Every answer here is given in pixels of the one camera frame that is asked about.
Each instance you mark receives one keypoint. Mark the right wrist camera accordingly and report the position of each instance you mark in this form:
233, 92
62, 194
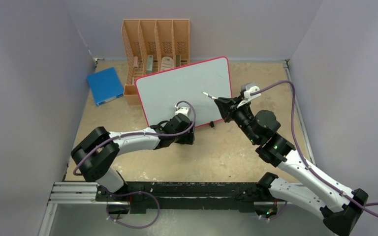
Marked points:
248, 93

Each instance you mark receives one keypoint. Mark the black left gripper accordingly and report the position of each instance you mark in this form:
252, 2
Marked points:
188, 138

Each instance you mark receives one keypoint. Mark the orange plastic file organizer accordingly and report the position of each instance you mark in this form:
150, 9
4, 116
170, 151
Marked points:
148, 41

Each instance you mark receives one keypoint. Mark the pink-framed whiteboard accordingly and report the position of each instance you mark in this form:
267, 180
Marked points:
160, 92

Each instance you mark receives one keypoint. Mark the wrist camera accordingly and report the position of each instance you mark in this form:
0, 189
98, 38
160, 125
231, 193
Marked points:
248, 93
184, 110

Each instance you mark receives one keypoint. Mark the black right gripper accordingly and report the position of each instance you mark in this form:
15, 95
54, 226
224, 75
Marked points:
228, 106

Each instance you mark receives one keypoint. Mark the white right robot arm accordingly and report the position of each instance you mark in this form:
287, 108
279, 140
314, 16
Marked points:
337, 205

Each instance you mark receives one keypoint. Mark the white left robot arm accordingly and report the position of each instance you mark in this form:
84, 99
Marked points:
95, 154

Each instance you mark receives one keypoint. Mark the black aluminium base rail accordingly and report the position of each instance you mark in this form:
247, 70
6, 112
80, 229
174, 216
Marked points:
139, 196

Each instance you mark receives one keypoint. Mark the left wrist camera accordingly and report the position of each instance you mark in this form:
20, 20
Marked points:
184, 110

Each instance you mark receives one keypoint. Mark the green whiteboard marker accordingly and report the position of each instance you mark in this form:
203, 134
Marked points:
209, 96

